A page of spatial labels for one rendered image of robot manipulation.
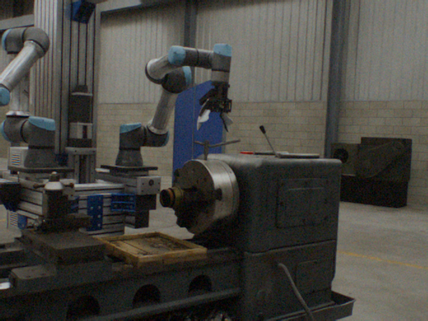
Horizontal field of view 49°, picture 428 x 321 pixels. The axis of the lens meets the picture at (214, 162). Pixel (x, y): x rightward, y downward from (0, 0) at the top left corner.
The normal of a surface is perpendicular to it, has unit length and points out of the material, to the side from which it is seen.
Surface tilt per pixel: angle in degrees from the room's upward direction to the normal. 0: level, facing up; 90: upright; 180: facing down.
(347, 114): 90
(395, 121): 90
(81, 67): 90
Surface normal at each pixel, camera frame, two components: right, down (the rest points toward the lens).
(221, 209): 0.59, 0.29
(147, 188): 0.71, 0.07
